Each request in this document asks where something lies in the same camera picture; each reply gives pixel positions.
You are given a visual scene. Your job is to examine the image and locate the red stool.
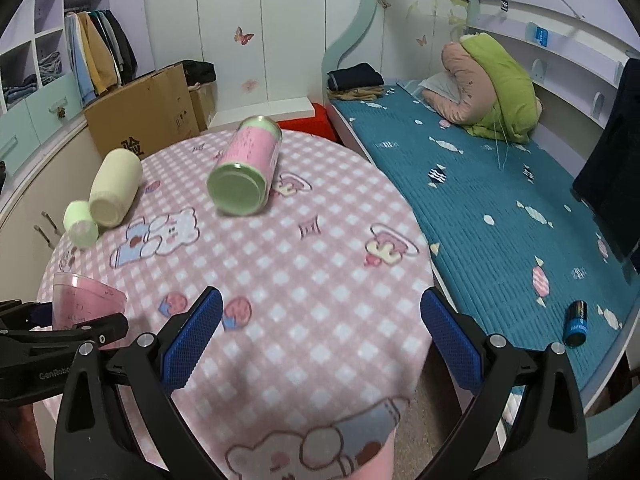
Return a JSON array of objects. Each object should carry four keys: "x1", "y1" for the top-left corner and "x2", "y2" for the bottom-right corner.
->
[{"x1": 278, "y1": 103, "x2": 337, "y2": 142}]

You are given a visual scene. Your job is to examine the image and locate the white wardrobe with shelves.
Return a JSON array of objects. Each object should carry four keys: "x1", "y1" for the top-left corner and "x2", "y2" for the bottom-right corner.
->
[{"x1": 1, "y1": 0, "x2": 155, "y2": 212}]

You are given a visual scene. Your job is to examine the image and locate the black hanging garment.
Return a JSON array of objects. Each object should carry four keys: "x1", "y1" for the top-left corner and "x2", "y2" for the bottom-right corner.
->
[{"x1": 573, "y1": 58, "x2": 640, "y2": 268}]

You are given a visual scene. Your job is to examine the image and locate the pink checkered tablecloth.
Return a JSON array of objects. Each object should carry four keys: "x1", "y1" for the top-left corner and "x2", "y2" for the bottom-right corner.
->
[{"x1": 38, "y1": 131, "x2": 433, "y2": 479}]

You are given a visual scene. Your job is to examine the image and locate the brown cardboard box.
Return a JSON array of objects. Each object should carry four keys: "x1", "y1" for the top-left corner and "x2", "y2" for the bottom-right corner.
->
[{"x1": 84, "y1": 64, "x2": 200, "y2": 159}]

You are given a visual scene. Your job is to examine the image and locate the pink plastic cup with writing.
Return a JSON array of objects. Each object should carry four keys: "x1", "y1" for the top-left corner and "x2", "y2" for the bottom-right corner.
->
[{"x1": 52, "y1": 273, "x2": 127, "y2": 330}]

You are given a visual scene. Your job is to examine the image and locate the cream yellow cylindrical bottle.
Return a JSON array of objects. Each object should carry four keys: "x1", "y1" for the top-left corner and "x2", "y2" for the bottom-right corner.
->
[{"x1": 89, "y1": 148, "x2": 143, "y2": 228}]

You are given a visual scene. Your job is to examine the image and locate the blue black battery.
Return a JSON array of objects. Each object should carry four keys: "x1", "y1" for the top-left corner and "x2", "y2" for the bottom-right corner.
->
[{"x1": 563, "y1": 300, "x2": 588, "y2": 348}]

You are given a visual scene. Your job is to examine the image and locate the pink green labelled can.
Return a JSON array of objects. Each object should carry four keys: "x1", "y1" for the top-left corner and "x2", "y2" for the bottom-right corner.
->
[{"x1": 206, "y1": 115, "x2": 283, "y2": 217}]

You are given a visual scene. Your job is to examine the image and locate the hanging clothes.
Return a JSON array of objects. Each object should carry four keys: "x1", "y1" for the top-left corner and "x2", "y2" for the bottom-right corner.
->
[{"x1": 64, "y1": 10, "x2": 138, "y2": 106}]

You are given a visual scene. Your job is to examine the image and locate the white bed frame shelf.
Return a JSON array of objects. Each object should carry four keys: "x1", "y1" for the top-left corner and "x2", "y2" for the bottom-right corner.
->
[{"x1": 364, "y1": 0, "x2": 640, "y2": 131}]

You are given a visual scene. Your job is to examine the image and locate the teal candy print bedsheet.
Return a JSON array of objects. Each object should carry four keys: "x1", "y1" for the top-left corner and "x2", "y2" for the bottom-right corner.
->
[{"x1": 334, "y1": 86, "x2": 639, "y2": 388}]

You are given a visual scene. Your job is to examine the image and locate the small light green cup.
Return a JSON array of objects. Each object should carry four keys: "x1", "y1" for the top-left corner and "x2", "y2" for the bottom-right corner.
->
[{"x1": 63, "y1": 200, "x2": 100, "y2": 249}]

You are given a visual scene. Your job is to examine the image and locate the folded dark clothes stack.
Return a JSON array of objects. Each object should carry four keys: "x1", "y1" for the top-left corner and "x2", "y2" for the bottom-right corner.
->
[{"x1": 326, "y1": 63, "x2": 384, "y2": 101}]

